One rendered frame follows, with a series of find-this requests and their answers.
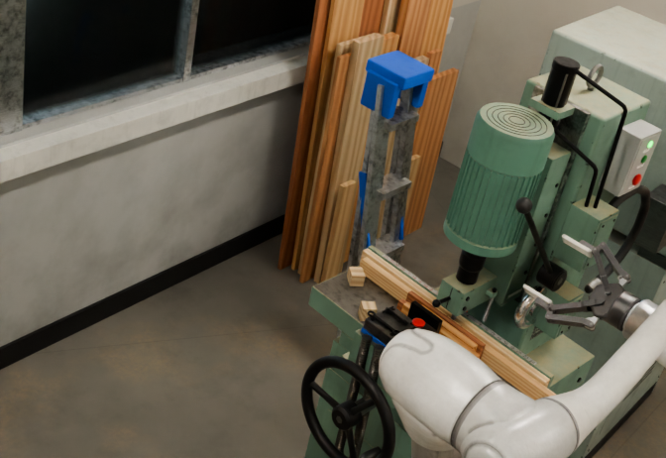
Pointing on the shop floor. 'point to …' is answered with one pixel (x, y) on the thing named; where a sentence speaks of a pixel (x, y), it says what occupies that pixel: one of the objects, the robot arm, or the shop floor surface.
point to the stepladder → (403, 80)
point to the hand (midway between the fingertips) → (548, 265)
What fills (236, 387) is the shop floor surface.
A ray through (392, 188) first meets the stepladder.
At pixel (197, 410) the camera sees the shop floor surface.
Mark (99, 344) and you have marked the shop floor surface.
